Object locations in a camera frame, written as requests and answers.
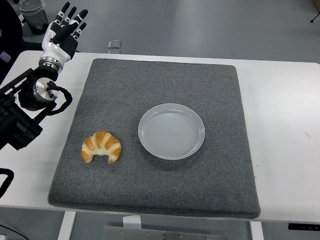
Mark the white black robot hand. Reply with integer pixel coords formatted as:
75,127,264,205
39,1,89,63

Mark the golden croissant bread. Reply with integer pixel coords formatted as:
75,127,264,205
81,130,122,164

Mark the round grey plate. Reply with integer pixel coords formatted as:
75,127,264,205
137,103,206,161

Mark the clear bin with black liner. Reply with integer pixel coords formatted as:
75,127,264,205
17,0,50,36

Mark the grey felt mat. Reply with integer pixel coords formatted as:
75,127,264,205
47,58,262,220

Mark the white table leg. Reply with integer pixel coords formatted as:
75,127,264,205
57,211,77,240
249,221,264,240

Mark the black table control panel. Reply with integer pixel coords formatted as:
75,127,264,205
287,222,320,231

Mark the black cable loop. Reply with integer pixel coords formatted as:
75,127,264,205
0,168,15,199

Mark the black floor cable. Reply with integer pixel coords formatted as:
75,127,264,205
0,223,28,240

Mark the white table bracket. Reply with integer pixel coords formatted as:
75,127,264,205
122,215,143,230

